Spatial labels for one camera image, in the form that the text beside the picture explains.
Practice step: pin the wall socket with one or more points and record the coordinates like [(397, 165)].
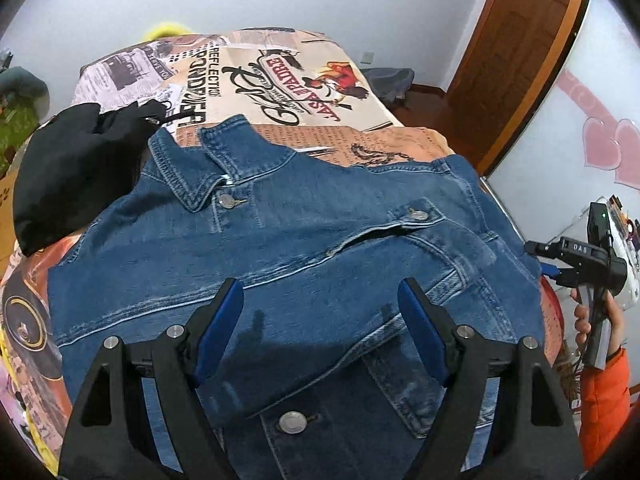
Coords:
[(368, 57)]

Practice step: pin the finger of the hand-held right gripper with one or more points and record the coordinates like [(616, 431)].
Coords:
[(555, 272), (542, 250)]

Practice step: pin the dark blue cloth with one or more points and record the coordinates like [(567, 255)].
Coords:
[(387, 82)]

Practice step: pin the cardboard box with paw prints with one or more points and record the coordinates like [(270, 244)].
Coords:
[(7, 210)]

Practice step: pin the blue denim jacket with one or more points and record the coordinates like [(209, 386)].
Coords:
[(300, 240)]

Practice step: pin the black cloth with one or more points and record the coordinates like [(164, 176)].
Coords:
[(65, 175)]

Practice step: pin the white wardrobe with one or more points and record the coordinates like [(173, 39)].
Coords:
[(545, 125)]

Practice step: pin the person's right hand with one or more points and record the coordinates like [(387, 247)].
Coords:
[(581, 320)]

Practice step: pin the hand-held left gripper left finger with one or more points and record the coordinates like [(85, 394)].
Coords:
[(219, 332)]

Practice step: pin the pink heart sticker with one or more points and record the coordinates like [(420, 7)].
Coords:
[(630, 155), (600, 145)]

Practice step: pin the person's right forearm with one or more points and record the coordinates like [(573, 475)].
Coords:
[(602, 405)]

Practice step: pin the yellow hoop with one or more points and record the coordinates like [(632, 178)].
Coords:
[(167, 30)]

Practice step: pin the brown wooden door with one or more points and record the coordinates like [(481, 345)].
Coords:
[(515, 50)]

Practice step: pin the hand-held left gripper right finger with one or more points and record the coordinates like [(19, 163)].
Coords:
[(422, 332)]

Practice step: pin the green cloth item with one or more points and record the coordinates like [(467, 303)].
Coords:
[(20, 110)]

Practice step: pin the white plastic object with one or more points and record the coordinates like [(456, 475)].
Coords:
[(631, 240)]

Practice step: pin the printed blanket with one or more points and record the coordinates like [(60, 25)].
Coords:
[(310, 90)]

